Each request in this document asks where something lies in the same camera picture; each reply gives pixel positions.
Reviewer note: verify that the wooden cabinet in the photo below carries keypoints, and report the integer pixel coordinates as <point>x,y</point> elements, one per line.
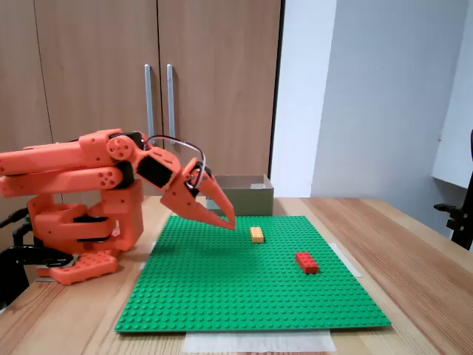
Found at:
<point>92,55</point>

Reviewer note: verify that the translucent tape strip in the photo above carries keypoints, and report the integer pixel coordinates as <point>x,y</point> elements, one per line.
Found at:
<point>351,264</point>
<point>258,342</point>
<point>143,264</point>

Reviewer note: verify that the black stand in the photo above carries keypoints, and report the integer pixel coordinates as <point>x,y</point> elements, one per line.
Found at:
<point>462,225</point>

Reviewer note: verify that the yellow lego block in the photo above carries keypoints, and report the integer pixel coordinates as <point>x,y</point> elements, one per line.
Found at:
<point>257,235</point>

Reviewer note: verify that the red lego block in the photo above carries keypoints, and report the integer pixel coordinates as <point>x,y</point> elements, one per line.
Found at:
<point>307,262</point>

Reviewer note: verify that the green lego baseplate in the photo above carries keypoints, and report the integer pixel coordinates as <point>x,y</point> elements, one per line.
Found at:
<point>240,288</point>

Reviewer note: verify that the black table clamp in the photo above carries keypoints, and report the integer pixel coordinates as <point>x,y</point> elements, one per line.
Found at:
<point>22,257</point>

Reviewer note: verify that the cardboard box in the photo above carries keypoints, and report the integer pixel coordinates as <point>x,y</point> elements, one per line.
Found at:
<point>251,201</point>

